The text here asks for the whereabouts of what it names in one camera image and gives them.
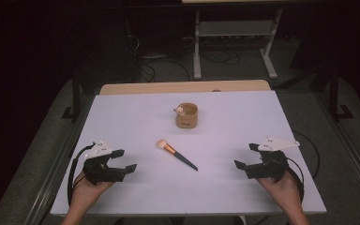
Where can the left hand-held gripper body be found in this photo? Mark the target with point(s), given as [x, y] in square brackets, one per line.
[98, 164]

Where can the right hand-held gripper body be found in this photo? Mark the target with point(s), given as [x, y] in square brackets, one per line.
[270, 161]

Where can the makeup brush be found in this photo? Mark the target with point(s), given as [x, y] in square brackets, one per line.
[175, 153]

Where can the brown cup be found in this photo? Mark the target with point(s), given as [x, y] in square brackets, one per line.
[187, 115]

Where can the person's left hand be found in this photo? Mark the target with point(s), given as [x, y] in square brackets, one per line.
[86, 190]

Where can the person's right hand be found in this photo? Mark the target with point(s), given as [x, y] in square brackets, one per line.
[281, 190]

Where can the black metal stand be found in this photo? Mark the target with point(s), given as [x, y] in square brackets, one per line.
[73, 100]
[336, 97]

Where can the wooden table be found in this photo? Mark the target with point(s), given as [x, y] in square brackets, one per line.
[184, 86]

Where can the white metal stand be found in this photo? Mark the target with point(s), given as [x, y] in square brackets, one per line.
[236, 29]

